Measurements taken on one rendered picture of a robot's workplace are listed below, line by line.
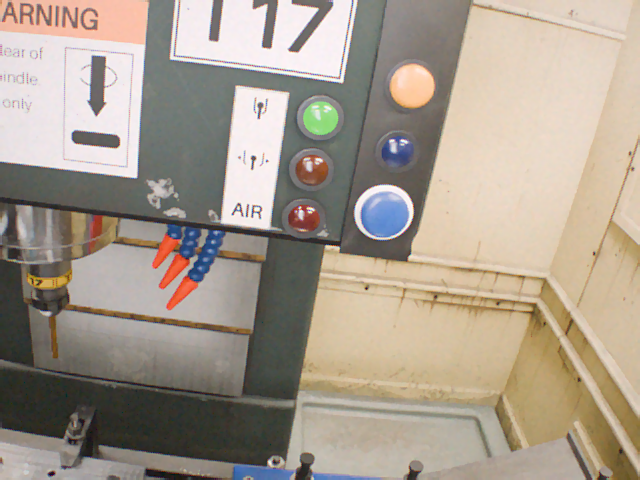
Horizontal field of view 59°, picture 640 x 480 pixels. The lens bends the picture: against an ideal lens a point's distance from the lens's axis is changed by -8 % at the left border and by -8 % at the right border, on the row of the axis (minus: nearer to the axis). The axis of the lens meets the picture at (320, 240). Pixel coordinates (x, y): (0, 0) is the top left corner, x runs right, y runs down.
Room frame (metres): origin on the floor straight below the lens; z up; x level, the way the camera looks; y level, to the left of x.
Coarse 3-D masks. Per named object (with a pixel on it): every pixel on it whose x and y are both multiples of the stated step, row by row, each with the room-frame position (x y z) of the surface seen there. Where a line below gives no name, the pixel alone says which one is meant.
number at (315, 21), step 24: (264, 0) 0.34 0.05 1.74; (288, 0) 0.34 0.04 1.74; (312, 0) 0.34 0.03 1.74; (336, 0) 0.34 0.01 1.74; (240, 24) 0.34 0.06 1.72; (264, 24) 0.34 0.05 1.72; (288, 24) 0.34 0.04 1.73; (312, 24) 0.34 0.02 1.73; (336, 24) 0.34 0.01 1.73; (240, 48) 0.34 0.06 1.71; (264, 48) 0.34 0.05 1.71; (288, 48) 0.34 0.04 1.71; (312, 48) 0.34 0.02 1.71
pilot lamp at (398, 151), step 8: (400, 136) 0.35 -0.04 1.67; (384, 144) 0.34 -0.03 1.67; (392, 144) 0.34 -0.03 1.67; (400, 144) 0.34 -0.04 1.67; (408, 144) 0.34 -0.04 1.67; (384, 152) 0.34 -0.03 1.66; (392, 152) 0.34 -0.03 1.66; (400, 152) 0.34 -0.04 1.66; (408, 152) 0.34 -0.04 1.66; (384, 160) 0.34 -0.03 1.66; (392, 160) 0.34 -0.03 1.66; (400, 160) 0.34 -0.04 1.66; (408, 160) 0.34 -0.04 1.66
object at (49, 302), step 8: (64, 288) 0.52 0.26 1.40; (32, 296) 0.51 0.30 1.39; (40, 296) 0.50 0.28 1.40; (48, 296) 0.50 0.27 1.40; (56, 296) 0.51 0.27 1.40; (64, 296) 0.52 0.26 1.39; (40, 304) 0.50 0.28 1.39; (48, 304) 0.50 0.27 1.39; (56, 304) 0.51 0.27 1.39; (64, 304) 0.52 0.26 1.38; (48, 312) 0.50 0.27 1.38; (56, 312) 0.51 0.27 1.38
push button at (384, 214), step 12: (384, 192) 0.34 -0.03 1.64; (372, 204) 0.34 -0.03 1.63; (384, 204) 0.34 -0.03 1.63; (396, 204) 0.34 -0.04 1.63; (360, 216) 0.34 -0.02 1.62; (372, 216) 0.34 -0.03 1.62; (384, 216) 0.34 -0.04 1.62; (396, 216) 0.34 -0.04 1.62; (408, 216) 0.34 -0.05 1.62; (372, 228) 0.34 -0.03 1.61; (384, 228) 0.34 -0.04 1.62; (396, 228) 0.34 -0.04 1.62
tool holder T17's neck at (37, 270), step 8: (32, 264) 0.50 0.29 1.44; (40, 264) 0.50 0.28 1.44; (64, 264) 0.51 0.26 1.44; (32, 272) 0.50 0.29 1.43; (40, 272) 0.50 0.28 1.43; (48, 272) 0.50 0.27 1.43; (56, 272) 0.50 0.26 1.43; (64, 272) 0.51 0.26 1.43; (40, 288) 0.50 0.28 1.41; (48, 288) 0.50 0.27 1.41; (56, 288) 0.50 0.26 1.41
